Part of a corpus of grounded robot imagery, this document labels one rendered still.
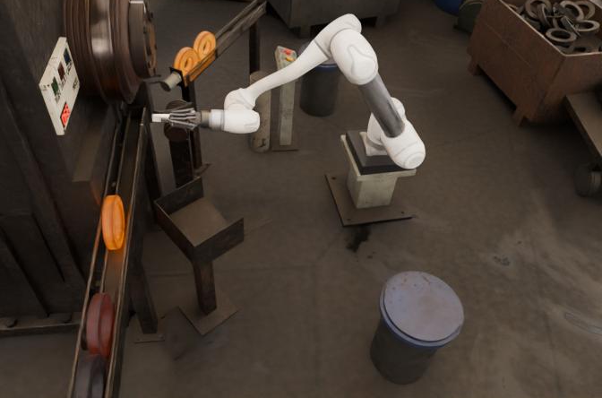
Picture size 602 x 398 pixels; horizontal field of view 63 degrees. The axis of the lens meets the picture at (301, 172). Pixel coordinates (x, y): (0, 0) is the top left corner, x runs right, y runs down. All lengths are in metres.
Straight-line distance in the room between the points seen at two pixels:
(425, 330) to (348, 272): 0.71
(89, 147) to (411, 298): 1.31
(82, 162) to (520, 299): 2.08
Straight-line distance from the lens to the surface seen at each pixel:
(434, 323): 1.96
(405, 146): 2.25
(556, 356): 2.63
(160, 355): 2.31
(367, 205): 2.76
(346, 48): 1.87
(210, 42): 2.66
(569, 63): 3.44
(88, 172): 1.77
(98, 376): 1.60
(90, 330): 1.53
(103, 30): 1.74
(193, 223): 1.90
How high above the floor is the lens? 2.06
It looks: 44 degrees down
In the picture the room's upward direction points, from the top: 5 degrees clockwise
